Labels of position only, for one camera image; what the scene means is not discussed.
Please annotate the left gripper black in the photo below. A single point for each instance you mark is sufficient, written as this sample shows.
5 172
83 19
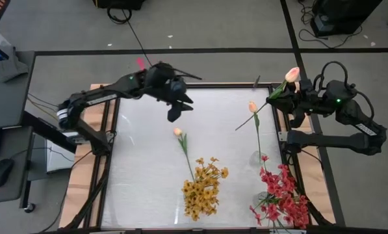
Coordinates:
164 81

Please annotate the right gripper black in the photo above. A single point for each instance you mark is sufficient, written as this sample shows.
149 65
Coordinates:
305 97

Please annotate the peach artificial tulip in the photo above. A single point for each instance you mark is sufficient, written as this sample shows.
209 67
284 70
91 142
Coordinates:
292 74
178 131
253 106

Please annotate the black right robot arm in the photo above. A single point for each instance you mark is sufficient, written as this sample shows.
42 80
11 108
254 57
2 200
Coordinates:
327 139

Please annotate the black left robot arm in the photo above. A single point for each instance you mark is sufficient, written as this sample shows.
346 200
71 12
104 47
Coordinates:
93 97

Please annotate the clear square textured glass vase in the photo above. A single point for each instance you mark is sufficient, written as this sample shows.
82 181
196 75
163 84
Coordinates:
255 161

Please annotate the pink tape tag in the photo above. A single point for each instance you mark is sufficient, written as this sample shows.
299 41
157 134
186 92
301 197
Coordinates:
141 63

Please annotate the black floor equipment case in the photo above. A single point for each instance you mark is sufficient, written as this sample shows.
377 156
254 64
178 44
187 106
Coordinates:
343 13

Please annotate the black floor box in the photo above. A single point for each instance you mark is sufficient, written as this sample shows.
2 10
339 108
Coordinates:
119 3

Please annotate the white box under desk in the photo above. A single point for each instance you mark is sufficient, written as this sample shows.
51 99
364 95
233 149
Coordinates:
58 159

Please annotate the black diagonal bar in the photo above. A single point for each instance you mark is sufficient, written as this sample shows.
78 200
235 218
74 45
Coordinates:
41 130

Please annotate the grey office desk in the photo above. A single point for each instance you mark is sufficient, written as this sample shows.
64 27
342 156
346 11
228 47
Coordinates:
5 104

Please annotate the grey cloth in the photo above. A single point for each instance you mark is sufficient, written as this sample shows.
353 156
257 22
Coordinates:
8 68

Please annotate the black caster wheel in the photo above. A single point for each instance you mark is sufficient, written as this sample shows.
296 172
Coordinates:
30 208

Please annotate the black computer mouse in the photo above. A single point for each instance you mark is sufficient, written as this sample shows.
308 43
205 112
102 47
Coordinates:
1 172

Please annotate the black metal table frame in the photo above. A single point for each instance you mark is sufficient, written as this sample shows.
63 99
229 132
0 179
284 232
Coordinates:
213 85

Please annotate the thin black frame post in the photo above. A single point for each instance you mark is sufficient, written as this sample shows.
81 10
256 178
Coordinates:
256 81

